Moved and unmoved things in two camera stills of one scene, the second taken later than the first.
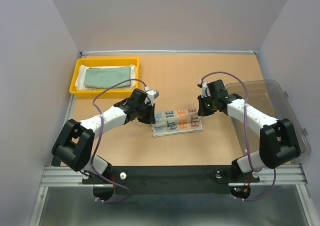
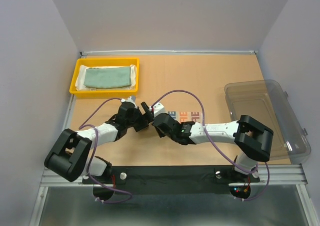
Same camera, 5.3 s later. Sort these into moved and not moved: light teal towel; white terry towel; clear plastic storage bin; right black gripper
Moved: right black gripper
Not moved: white terry towel; light teal towel; clear plastic storage bin
